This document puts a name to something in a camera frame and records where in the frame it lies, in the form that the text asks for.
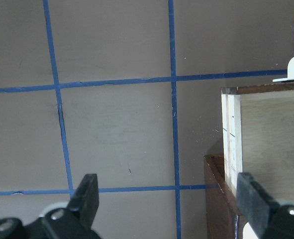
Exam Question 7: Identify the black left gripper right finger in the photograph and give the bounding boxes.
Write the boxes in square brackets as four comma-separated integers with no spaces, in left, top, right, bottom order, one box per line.
[236,172,280,239]

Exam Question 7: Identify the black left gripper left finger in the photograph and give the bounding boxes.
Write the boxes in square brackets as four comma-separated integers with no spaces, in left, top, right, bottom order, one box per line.
[68,174,99,230]

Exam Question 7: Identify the wooden drawer with brown front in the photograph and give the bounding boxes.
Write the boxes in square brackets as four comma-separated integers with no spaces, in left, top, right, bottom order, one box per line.
[221,82,294,201]

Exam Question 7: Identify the dark brown wooden cabinet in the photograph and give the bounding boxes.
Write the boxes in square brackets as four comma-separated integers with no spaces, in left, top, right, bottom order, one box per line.
[204,154,246,239]

